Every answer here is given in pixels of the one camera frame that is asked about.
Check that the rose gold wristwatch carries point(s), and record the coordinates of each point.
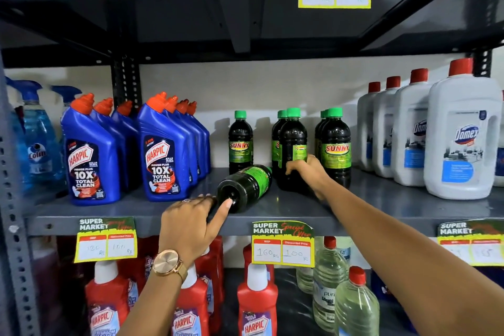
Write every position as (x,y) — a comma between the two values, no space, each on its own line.
(167,263)

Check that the blue glass cleaner spray bottle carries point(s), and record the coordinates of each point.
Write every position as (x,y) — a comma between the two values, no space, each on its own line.
(67,91)
(39,139)

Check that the group of black green-capped bottles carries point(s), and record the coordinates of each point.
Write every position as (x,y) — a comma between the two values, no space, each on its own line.
(240,142)

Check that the person's right forearm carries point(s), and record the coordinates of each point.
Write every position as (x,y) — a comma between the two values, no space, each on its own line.
(393,253)

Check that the clear red-capped liquid bottle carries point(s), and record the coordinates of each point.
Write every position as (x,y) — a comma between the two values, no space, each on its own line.
(326,280)
(354,308)
(305,278)
(344,253)

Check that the person's left forearm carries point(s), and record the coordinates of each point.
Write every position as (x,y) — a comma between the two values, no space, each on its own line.
(153,308)

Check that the person's left thumb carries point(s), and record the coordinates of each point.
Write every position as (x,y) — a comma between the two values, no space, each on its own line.
(221,213)

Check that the group of blue cleaner bottles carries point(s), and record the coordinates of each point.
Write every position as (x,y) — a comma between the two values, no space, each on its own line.
(90,150)

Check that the person's right hand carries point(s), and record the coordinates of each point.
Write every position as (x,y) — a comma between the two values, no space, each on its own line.
(317,176)

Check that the group of red cleaner bottles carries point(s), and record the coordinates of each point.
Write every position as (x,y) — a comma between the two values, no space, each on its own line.
(256,300)

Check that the white red-capped cleaner bottle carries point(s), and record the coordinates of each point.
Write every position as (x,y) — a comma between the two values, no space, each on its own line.
(384,131)
(364,131)
(500,158)
(464,150)
(409,131)

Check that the person's left hand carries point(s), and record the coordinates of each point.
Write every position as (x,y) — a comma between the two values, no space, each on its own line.
(185,229)

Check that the person's right thumb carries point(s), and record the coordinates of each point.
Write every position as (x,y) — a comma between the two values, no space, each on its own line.
(297,167)

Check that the black green-capped cleaner bottle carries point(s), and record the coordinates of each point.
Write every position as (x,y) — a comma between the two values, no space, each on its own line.
(248,186)
(293,139)

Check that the dark blue packet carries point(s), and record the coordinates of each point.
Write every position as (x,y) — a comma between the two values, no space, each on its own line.
(380,288)

